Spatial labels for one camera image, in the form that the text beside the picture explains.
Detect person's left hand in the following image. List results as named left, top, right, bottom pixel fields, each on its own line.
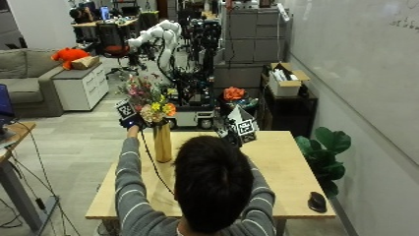
left=120, top=113, right=148, bottom=131

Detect person's right hand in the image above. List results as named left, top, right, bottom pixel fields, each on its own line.
left=216, top=125, right=243, bottom=148

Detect colourful flower bouquet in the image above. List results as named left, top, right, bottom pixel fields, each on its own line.
left=117, top=74, right=178, bottom=128

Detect white marker cube on right glove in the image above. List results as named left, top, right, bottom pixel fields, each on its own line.
left=226, top=104, right=259, bottom=144

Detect white marker cube on glove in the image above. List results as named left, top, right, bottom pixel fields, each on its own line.
left=226, top=104, right=259, bottom=144
left=114, top=99, right=137, bottom=121

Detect white marker cube on left glove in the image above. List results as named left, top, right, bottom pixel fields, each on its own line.
left=114, top=99, right=137, bottom=121

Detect tall golden vase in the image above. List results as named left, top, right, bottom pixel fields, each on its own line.
left=152, top=119, right=174, bottom=164

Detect orange flower bunch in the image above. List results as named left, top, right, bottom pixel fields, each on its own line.
left=222, top=86, right=247, bottom=102

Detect black mobile robot cart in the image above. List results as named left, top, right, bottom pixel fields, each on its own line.
left=166, top=19, right=225, bottom=131

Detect black shelf unit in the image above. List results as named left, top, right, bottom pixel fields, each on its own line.
left=258, top=73, right=319, bottom=139

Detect white drawer cabinet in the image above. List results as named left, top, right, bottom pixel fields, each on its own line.
left=51, top=63, right=112, bottom=112

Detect open cardboard box with papers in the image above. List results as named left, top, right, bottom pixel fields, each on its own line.
left=266, top=61, right=311, bottom=98

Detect small brown cardboard box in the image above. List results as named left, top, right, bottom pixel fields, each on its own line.
left=71, top=55, right=102, bottom=71

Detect green leafy potted plant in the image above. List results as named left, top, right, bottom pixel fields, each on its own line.
left=294, top=126, right=354, bottom=199

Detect black and red office chair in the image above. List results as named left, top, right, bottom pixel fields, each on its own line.
left=94, top=22, right=137, bottom=77

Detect person in grey striped sweater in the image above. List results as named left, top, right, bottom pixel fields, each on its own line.
left=114, top=135, right=278, bottom=236

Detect orange plush toy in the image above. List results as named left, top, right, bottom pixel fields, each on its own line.
left=49, top=47, right=92, bottom=71

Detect grey sofa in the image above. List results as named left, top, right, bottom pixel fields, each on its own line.
left=0, top=48, right=68, bottom=119

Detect grey filing cabinets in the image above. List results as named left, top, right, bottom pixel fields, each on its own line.
left=221, top=7, right=293, bottom=65

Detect black computer mouse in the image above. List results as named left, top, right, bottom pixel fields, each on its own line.
left=306, top=191, right=329, bottom=213

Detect blue laptop screen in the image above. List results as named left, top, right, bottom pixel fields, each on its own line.
left=0, top=83, right=17, bottom=120

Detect wooden office desk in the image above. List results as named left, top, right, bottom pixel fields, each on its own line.
left=71, top=17, right=140, bottom=30

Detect wooden side desk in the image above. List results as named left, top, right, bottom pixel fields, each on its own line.
left=0, top=121, right=61, bottom=232

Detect large whiteboard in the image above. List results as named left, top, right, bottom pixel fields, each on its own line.
left=286, top=0, right=419, bottom=166

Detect black glove cable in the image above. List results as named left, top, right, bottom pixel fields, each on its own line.
left=137, top=129, right=177, bottom=195

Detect thin black desk cable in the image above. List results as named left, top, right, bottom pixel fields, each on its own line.
left=15, top=120, right=82, bottom=236

